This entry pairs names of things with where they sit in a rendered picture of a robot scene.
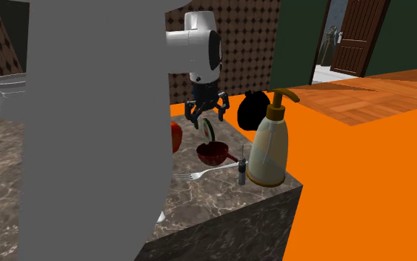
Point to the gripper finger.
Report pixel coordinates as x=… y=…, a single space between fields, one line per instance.
x=194 y=111
x=224 y=103

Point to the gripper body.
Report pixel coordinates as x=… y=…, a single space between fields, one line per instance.
x=205 y=93

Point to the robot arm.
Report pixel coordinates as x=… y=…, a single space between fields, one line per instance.
x=92 y=126

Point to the green rimmed round fruit slice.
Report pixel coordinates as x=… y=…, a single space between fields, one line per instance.
x=208 y=130

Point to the black rounded bag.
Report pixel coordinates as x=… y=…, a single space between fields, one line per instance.
x=251 y=112

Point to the red apple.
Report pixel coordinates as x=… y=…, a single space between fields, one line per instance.
x=176 y=137

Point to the red measuring cup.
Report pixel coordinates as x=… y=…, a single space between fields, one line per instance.
x=211 y=153

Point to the silver fork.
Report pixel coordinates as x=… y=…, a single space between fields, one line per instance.
x=208 y=170

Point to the cream soap dispenser gold pump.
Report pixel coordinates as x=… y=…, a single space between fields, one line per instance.
x=268 y=152

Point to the small grey bottle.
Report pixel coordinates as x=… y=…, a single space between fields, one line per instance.
x=242 y=171

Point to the brown wooden door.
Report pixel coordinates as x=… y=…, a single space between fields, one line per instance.
x=359 y=36

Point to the white round pot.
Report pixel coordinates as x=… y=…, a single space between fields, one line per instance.
x=9 y=97

